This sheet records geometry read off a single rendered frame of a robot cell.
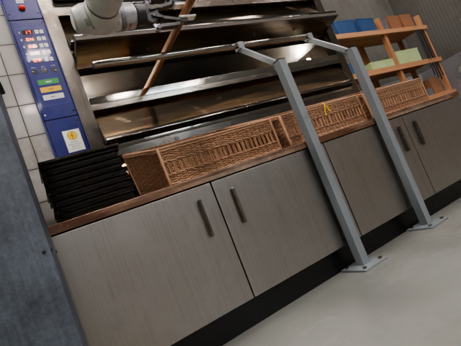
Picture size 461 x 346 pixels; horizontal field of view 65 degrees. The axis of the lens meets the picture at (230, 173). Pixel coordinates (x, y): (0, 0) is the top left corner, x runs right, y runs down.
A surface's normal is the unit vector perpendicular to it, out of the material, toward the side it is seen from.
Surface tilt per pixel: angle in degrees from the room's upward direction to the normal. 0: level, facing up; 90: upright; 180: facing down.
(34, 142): 90
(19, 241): 90
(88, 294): 90
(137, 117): 70
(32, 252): 90
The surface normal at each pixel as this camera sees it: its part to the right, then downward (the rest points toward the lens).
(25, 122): 0.43, -0.25
